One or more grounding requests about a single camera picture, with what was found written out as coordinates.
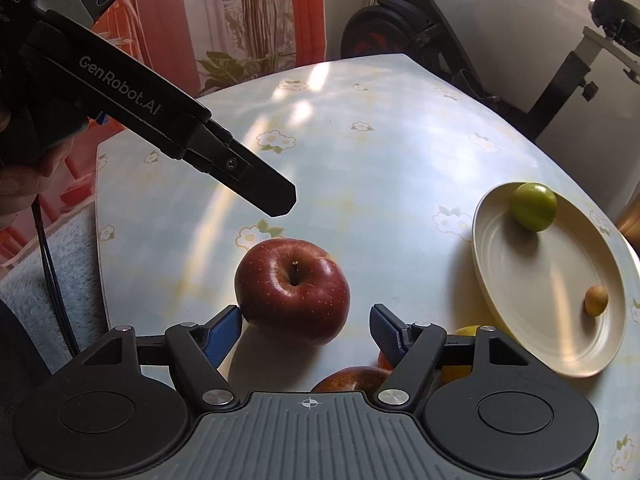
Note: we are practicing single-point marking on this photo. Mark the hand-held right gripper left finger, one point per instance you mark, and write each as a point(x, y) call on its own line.
point(225, 332)

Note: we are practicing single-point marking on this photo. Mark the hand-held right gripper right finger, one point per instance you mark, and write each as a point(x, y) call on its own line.
point(382, 327)

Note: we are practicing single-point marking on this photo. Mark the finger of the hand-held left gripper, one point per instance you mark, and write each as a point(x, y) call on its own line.
point(255, 180)

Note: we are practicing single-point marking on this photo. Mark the orange tangerine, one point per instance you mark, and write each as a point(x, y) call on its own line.
point(381, 361)

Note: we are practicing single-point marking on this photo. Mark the brownish red apple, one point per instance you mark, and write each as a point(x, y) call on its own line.
point(345, 379)

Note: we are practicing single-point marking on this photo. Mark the dark red apple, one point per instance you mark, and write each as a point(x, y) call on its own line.
point(292, 305)

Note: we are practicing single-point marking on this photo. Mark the yellow lemon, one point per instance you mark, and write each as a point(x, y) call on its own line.
point(467, 331)

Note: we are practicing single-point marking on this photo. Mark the cream round plate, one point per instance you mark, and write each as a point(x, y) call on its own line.
point(540, 285)

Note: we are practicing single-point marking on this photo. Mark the person's left hand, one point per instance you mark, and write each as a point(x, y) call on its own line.
point(20, 185)

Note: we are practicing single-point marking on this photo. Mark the grey fuzzy rug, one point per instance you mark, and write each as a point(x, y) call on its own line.
point(75, 270)

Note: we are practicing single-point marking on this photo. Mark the printed plant curtain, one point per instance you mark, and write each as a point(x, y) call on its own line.
point(260, 10)

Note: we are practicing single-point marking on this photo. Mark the green round fruit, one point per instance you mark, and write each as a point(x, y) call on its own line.
point(532, 207)

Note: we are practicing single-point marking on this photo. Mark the small brown fruit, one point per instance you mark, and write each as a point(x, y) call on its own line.
point(596, 301)

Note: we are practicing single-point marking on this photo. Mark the black exercise bike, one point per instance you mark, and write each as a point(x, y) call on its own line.
point(400, 20)

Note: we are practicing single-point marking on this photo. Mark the wooden panel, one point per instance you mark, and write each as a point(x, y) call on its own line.
point(631, 230)

